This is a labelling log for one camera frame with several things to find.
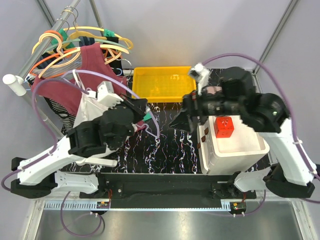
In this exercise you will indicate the yellow plastic hanger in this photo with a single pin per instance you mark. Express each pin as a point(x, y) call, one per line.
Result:
point(83, 31)

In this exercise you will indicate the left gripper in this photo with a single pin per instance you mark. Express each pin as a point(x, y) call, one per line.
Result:
point(139, 105)

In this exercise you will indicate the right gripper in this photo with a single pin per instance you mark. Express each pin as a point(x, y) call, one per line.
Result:
point(192, 104)

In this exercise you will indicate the white tank top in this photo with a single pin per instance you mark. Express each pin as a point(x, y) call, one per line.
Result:
point(89, 108)

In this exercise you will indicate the white foam box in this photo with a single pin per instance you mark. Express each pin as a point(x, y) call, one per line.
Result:
point(225, 156)

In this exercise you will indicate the beige plastic hanger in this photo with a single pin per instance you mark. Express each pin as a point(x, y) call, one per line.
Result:
point(59, 50)

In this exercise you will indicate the orange plastic hanger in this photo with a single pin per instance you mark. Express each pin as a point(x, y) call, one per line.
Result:
point(64, 48)

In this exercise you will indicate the green plastic hanger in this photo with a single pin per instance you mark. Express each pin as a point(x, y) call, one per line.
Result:
point(105, 44)

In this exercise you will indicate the striped tank top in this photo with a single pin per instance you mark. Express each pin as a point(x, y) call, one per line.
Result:
point(65, 117)

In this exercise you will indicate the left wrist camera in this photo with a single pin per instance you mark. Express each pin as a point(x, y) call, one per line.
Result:
point(105, 95)

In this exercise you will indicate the yellow plastic bin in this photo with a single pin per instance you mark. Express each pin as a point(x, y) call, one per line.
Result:
point(164, 84)

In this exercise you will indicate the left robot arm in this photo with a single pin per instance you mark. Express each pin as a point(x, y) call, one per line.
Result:
point(40, 175)

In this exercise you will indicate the maroon tank top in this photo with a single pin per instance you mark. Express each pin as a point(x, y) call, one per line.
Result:
point(69, 97)

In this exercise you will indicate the red cube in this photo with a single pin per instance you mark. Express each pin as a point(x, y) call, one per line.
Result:
point(223, 127)

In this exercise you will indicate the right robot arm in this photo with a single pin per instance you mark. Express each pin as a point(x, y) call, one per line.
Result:
point(265, 113)

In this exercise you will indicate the green cloth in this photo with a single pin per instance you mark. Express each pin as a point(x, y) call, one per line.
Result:
point(148, 116)

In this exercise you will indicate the metal clothes rail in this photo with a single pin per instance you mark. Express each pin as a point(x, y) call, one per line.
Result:
point(42, 46)

